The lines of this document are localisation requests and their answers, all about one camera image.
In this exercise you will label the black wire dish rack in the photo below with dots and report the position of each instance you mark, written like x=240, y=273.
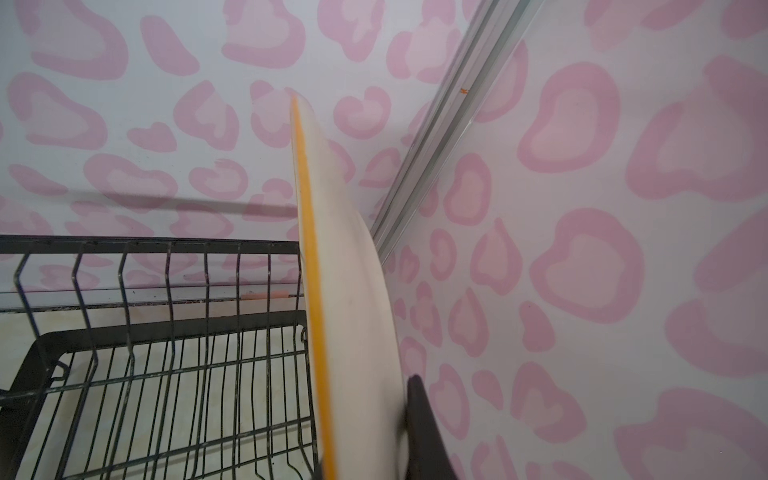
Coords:
x=154, y=358

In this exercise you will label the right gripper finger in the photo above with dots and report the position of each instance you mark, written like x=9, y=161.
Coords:
x=427, y=456

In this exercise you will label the star and cat plate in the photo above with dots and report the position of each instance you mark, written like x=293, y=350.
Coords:
x=358, y=386

